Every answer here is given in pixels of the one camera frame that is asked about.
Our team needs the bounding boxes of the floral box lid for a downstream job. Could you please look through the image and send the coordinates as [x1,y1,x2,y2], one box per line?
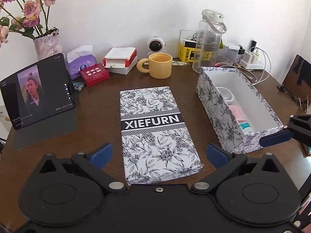
[120,86,203,185]

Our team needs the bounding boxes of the round white silver container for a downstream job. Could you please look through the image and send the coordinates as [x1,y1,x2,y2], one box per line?
[216,87,235,105]

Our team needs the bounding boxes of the person's right hand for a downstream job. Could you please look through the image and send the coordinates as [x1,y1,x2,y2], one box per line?
[294,196,311,233]

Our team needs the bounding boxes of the black phone on table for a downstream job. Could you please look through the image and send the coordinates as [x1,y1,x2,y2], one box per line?
[303,144,311,157]

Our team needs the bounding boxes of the floral storage box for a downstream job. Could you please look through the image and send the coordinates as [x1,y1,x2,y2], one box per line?
[196,67,283,153]

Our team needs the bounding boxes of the white power strip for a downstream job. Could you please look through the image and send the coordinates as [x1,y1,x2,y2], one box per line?
[239,40,265,70]

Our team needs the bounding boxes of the tablet with grey stand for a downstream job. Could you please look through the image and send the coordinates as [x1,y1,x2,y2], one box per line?
[1,53,78,151]

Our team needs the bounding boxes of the small red box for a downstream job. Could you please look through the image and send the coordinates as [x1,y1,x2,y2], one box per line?
[79,64,110,88]

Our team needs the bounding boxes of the clear plastic storage container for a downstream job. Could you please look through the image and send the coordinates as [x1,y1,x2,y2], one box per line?
[218,41,245,63]

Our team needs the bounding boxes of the purple tissue pack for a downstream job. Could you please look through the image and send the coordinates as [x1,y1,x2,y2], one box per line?
[66,45,97,80]

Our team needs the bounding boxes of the red and white box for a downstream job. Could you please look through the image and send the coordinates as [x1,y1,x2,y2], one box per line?
[103,47,138,75]

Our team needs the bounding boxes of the clear plastic water bottle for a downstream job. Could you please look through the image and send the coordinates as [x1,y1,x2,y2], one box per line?
[192,9,227,73]

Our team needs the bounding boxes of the yellow ceramic mug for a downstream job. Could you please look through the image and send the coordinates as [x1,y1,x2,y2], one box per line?
[136,53,173,79]

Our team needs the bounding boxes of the yellow and black box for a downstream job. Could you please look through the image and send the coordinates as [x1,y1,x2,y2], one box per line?
[178,30,213,63]

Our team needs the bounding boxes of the pink flowers in vase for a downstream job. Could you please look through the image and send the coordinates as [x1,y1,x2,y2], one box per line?
[1,0,63,60]

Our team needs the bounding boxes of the white charging cable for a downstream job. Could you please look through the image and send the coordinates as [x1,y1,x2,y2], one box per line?
[214,47,273,85]

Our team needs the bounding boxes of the white round camera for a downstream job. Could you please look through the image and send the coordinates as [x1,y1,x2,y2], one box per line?
[147,36,166,54]

